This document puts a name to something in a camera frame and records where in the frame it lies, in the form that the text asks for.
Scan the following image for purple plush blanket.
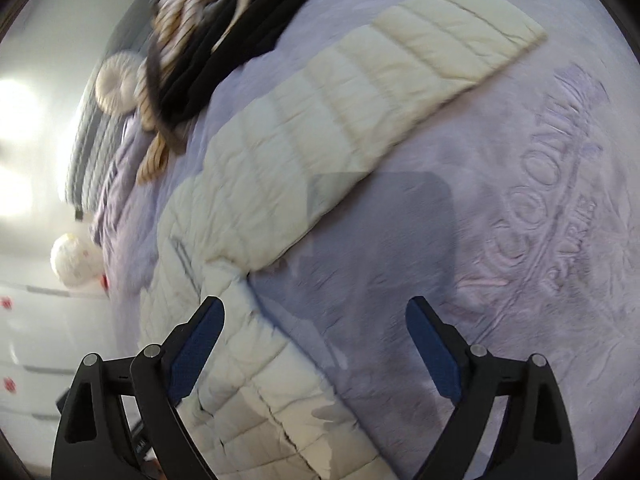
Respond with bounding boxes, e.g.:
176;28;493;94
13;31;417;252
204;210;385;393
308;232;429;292
92;0;637;480

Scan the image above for grey tufted headboard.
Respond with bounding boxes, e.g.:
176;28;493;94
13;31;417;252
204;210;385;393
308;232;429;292
64;0;168;211

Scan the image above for white wardrobe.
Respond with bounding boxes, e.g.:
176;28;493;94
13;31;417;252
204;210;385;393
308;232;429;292
0;272;111;443

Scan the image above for black garment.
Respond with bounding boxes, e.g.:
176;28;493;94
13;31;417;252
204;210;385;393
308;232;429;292
150;0;321;126

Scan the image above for white puffer jacket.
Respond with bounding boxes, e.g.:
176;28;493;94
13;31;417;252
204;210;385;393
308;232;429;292
137;0;548;480

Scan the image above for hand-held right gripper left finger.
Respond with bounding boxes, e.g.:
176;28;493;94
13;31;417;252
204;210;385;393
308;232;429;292
51;296;226;480

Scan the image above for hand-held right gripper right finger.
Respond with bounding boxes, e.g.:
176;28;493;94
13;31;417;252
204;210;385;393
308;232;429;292
405;296;581;480

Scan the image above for beige white striped garment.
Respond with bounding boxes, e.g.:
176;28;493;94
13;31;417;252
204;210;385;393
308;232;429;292
144;0;253;133

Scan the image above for round white pleated pillow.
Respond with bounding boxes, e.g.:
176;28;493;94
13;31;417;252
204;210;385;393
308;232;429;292
95;52;144;111

